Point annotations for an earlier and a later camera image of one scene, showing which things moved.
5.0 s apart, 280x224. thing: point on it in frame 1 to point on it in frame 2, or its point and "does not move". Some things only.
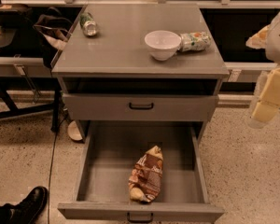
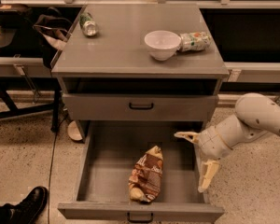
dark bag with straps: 52,31 does not move
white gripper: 279,42 to 212,144
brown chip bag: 145,179 does not move
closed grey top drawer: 137,107 does not move
